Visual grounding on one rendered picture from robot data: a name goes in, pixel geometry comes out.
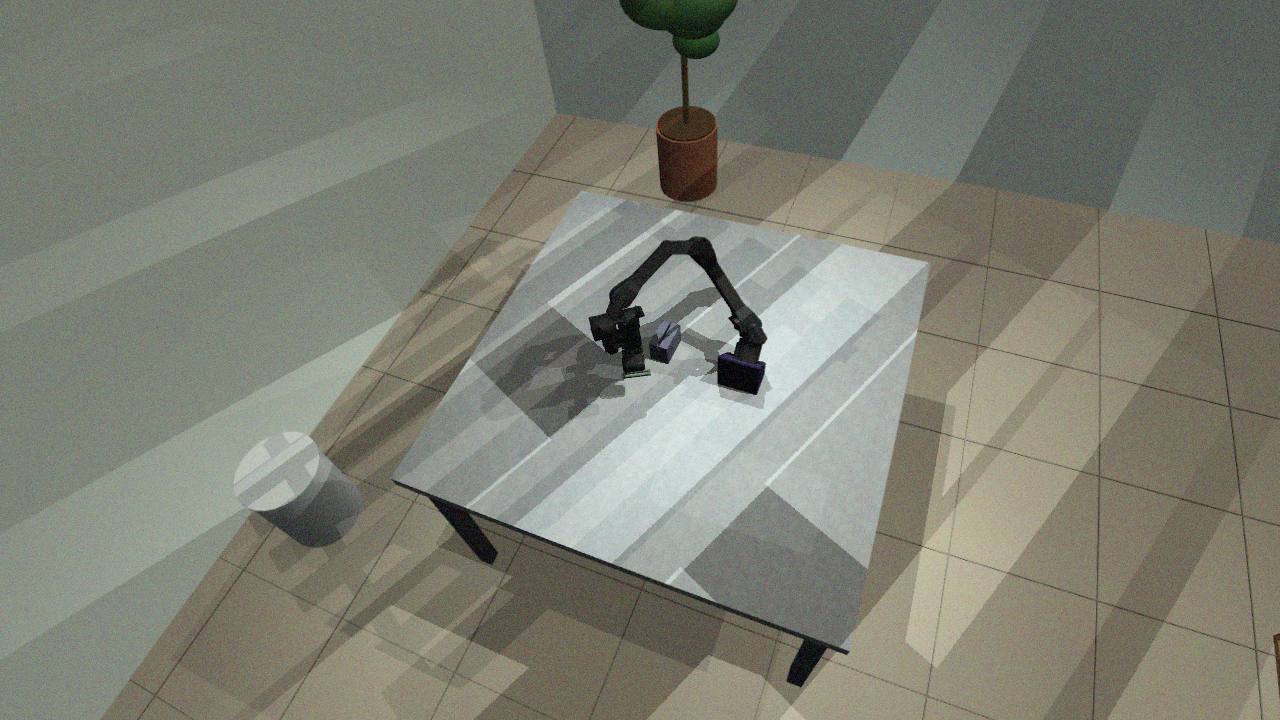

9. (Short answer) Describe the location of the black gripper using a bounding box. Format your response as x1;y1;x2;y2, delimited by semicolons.
620;318;645;373

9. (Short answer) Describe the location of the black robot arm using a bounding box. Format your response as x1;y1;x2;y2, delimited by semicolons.
589;236;768;364

